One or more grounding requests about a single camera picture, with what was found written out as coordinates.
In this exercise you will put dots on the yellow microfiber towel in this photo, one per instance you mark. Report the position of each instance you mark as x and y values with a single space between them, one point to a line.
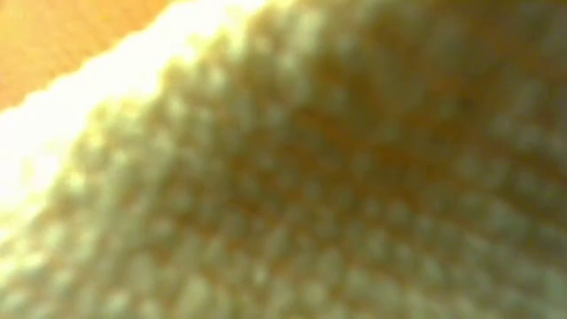
310 177

